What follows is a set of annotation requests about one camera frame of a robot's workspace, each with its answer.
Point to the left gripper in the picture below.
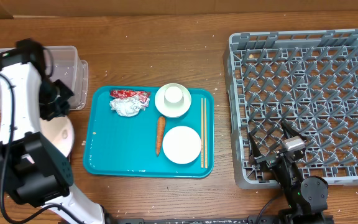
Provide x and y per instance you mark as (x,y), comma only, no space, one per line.
(62,105)

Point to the orange carrot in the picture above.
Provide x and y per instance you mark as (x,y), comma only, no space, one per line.
(161,123)

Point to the grey dishwasher rack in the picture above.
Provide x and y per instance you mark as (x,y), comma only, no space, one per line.
(307,78)

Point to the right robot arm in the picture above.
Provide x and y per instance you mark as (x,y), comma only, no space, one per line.
(306,196)

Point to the right wooden chopstick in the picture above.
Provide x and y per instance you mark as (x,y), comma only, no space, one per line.
(205,136)

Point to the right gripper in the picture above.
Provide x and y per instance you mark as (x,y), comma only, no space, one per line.
(268,160)

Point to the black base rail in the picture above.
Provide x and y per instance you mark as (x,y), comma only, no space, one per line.
(182,221)

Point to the large pink plate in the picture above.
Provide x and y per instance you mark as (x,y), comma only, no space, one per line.
(60,132)

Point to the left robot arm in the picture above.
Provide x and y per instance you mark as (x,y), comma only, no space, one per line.
(32,170)

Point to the white tissue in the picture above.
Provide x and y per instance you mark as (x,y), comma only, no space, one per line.
(130,106)

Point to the red snack wrapper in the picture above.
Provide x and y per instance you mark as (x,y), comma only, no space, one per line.
(143,96)

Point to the white cup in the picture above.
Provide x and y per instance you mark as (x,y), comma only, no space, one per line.
(173,95)

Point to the small white plate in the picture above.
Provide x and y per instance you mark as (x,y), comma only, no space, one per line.
(181,145)

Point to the pale green bowl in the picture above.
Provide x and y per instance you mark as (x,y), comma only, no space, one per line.
(172,110)

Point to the clear plastic bin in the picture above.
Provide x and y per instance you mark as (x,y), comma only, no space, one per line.
(72,71)

